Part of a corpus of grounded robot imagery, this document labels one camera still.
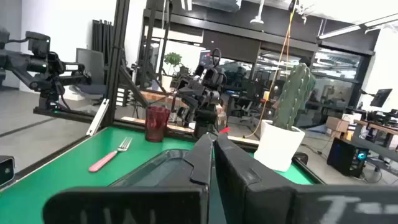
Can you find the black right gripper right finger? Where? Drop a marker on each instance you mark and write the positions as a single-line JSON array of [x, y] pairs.
[[280, 205]]

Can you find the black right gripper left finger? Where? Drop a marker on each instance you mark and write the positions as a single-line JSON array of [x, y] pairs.
[[130, 205]]

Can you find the red faceted plastic cup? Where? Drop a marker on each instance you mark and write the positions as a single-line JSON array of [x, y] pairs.
[[157, 124]]

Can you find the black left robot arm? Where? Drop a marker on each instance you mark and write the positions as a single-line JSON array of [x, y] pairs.
[[205, 121]]

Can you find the background black robot arm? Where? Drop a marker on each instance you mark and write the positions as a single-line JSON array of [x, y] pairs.
[[43, 71]]

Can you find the black plastic tray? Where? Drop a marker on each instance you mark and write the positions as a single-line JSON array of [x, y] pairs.
[[155, 171]]

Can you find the leafy green potted plant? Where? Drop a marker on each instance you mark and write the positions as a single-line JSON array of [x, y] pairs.
[[172, 60]]

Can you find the white hexagonal plant pot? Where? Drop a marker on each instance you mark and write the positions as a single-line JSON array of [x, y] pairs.
[[276, 146]]

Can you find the green table mat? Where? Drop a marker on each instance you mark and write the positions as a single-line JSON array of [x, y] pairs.
[[62, 174]]

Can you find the black computer tower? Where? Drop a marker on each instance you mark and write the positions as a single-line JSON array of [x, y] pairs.
[[346, 157]]

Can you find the white hanging lamp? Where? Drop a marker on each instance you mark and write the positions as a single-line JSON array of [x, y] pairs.
[[257, 19]]

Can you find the green cactus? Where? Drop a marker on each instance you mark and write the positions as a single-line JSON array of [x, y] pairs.
[[293, 96]]

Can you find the cardboard box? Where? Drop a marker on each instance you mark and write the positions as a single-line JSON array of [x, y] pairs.
[[337, 124]]

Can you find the grey office chair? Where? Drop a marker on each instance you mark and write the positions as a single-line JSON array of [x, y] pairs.
[[91, 71]]

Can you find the black desk monitor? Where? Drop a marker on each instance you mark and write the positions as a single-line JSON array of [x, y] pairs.
[[381, 97]]

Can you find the black aluminium table frame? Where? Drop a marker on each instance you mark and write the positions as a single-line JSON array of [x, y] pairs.
[[116, 62]]

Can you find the white metal bracket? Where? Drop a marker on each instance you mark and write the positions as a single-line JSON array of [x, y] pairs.
[[98, 116]]

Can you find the small black camera box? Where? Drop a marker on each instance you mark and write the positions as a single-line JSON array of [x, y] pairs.
[[5, 169]]

